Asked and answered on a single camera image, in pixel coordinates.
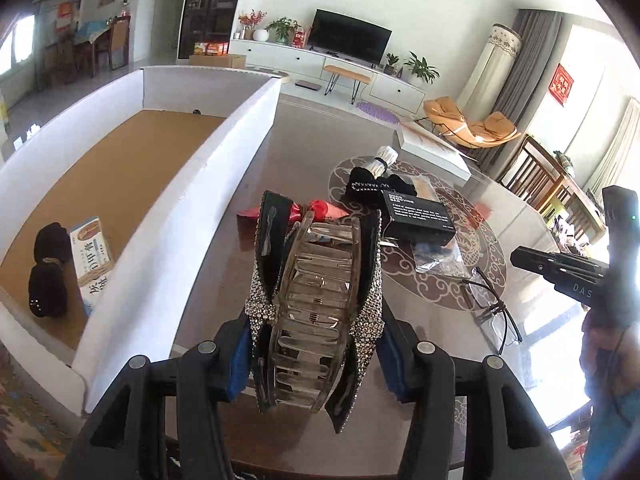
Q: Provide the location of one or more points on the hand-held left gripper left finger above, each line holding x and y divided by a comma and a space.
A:
239, 360

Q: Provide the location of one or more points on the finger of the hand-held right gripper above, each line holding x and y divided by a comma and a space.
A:
560, 262

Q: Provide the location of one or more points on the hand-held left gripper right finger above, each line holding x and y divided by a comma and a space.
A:
392, 370

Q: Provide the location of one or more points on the thin frame eyeglasses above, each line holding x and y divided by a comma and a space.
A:
482, 290

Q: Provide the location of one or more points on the rhinestone hair claw clip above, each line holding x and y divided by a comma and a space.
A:
310, 310

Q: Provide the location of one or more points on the clear plastic bag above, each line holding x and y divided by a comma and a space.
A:
440, 260

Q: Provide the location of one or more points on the black small box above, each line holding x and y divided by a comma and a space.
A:
417, 217

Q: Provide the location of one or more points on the red packet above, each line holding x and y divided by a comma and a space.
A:
320, 208

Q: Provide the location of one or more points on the white walled storage box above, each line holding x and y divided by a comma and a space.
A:
220, 185

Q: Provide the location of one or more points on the clutter of small goods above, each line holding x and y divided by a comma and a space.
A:
575, 232

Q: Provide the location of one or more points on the dark wooden side table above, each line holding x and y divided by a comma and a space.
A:
575, 190

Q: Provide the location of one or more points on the light sheer curtain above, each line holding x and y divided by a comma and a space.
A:
617, 150

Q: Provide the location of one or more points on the dark wooden chair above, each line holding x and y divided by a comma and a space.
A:
530, 170

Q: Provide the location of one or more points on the orange lounge chair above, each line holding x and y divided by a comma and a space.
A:
460, 125

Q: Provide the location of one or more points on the white flat carton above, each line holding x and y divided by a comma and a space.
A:
430, 152

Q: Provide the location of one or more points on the plain black cloth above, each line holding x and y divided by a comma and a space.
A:
400, 182

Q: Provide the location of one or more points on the blue and white packet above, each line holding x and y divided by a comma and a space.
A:
92, 255

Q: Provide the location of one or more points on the black cloth with stitched trim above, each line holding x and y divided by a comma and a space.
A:
362, 180

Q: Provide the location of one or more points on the grey curtain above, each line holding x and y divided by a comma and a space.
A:
535, 60

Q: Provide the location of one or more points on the covered standing air conditioner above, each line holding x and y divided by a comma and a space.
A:
492, 70

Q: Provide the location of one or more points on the wrapped bundle of chopsticks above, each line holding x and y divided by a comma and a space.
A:
385, 155

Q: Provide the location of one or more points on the black rolled cloth bundle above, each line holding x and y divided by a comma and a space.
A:
47, 285

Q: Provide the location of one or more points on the patterned rug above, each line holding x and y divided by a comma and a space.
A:
25, 425

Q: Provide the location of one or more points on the purple floor mat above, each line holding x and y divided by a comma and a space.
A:
377, 112

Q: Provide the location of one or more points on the large leafy potted plant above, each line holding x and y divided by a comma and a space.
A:
420, 67

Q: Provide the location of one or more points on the small potted plant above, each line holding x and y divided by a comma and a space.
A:
391, 62

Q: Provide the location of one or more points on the purple bathroom scale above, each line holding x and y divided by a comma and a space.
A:
307, 85

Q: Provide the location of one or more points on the wooden bench with metal legs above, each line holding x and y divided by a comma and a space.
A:
347, 72

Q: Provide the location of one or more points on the round floor cushion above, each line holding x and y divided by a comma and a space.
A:
272, 73

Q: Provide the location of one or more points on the brown cardboard box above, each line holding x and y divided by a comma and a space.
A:
220, 61

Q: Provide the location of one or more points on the white television cabinet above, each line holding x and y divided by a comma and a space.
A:
300, 57

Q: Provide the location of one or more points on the black flat television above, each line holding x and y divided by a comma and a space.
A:
347, 35

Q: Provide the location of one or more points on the white round vase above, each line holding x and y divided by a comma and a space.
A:
260, 35

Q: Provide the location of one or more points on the red gift box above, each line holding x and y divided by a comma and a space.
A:
300, 39

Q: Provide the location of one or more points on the green potted plant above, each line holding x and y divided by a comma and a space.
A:
282, 27

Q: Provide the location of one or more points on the red flower plant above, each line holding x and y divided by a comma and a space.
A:
250, 20

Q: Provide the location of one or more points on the wooden dining chair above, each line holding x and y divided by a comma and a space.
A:
120, 40

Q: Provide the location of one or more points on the black glass display cabinet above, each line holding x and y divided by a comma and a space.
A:
212, 5

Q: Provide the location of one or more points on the dining table with blue cloth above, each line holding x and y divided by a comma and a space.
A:
92, 30

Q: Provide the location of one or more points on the red wall decoration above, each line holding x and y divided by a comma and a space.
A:
561, 85

